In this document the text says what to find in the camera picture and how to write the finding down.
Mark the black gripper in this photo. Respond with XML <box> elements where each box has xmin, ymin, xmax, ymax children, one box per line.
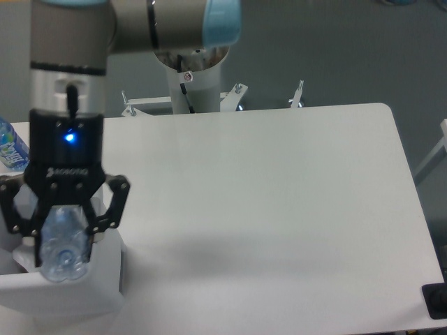
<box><xmin>1</xmin><ymin>109</ymin><xmax>131</xmax><ymax>268</ymax></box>

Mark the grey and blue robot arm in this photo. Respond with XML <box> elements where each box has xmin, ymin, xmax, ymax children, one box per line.
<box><xmin>1</xmin><ymin>1</ymin><xmax>242</xmax><ymax>250</ymax></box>

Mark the clear plastic bottle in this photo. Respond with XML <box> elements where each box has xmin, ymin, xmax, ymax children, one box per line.
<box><xmin>39</xmin><ymin>206</ymin><xmax>90</xmax><ymax>283</ymax></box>

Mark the white frame at right edge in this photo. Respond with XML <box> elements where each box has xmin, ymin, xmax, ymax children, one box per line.
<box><xmin>413</xmin><ymin>119</ymin><xmax>446</xmax><ymax>187</ymax></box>

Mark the white plastic trash can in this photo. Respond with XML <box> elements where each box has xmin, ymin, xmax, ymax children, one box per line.
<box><xmin>1</xmin><ymin>224</ymin><xmax>126</xmax><ymax>317</ymax></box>

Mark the black pedestal cable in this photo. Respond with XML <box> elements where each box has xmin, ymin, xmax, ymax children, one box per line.
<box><xmin>176</xmin><ymin>54</ymin><xmax>196</xmax><ymax>114</ymax></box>

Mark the black clamp at table corner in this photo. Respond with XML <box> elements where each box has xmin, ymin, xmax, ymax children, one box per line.
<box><xmin>422</xmin><ymin>283</ymin><xmax>446</xmax><ymax>320</ymax></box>

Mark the blue labelled water bottle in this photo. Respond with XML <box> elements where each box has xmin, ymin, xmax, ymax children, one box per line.
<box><xmin>1</xmin><ymin>118</ymin><xmax>29</xmax><ymax>171</ymax></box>

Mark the white paper wrapper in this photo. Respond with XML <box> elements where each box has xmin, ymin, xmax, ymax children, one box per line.
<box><xmin>13</xmin><ymin>237</ymin><xmax>38</xmax><ymax>273</ymax></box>

